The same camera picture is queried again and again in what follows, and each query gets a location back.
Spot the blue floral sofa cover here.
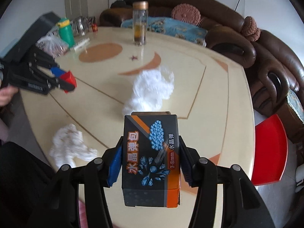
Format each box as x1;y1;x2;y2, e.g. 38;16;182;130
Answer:
120;16;207;47

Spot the clear bag of snacks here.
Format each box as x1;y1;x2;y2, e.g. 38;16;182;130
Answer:
36;31;69;58

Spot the brown leather sofa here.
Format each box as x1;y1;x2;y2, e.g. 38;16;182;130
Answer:
99;0;256;68

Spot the small red ornament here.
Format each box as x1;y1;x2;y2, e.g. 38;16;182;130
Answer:
91;23;98;32

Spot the crumpled white tissue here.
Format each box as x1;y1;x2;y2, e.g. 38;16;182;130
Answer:
49;124;97;168

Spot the green plastic bottle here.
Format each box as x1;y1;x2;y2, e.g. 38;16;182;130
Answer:
57;17;75;48

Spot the glass teapot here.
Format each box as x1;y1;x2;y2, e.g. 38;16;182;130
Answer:
72;17;89;36

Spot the brown leather armchair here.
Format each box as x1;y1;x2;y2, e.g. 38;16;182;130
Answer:
245;30;303;143

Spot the blue floral armchair cover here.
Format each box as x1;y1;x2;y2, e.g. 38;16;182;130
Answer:
287;89;304;124

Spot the small red box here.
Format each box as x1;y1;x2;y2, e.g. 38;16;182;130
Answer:
59;71;77;94

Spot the red plastic chair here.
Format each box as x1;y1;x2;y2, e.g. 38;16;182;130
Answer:
251;114;288;186

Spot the round pink cushion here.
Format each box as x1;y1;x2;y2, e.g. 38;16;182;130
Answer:
171;4;201;26

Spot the white comb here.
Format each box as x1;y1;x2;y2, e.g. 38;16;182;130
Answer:
70;38;90;51

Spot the person's left hand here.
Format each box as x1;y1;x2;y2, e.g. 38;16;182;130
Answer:
0;85;19;107

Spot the glass bottle with gold cap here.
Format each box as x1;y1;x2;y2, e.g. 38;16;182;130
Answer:
132;1;148;46

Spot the black orange gel-ball box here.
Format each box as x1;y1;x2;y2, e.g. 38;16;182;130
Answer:
122;114;180;208

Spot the pink cushion on sofa back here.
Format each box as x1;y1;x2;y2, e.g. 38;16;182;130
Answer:
241;16;261;42

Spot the white plastic bag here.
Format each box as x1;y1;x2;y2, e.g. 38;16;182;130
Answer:
122;67;175;115

